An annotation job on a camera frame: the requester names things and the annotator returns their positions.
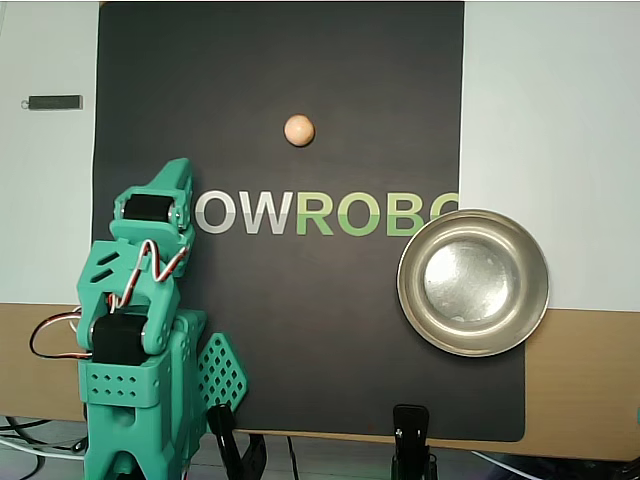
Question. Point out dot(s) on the wooden ball with black base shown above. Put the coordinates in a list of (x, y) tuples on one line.
[(299, 130)]

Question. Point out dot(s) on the black WOWROBO mat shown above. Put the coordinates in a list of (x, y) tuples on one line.
[(325, 325)]

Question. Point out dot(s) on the teal perforated robot base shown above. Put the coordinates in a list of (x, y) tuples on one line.
[(222, 370)]

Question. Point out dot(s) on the black clamp right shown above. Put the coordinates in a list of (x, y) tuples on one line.
[(410, 425)]

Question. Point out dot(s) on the black USB stick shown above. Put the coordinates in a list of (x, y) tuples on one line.
[(55, 102)]

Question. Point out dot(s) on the metal bowl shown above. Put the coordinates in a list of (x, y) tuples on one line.
[(475, 280)]

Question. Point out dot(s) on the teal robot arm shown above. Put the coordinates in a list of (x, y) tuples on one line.
[(120, 440)]

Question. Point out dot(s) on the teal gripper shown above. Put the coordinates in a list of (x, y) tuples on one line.
[(146, 209)]

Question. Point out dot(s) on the white paper sheet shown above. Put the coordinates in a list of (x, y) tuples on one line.
[(550, 150)]

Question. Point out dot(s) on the black spring clamp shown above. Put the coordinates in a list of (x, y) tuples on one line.
[(225, 440)]

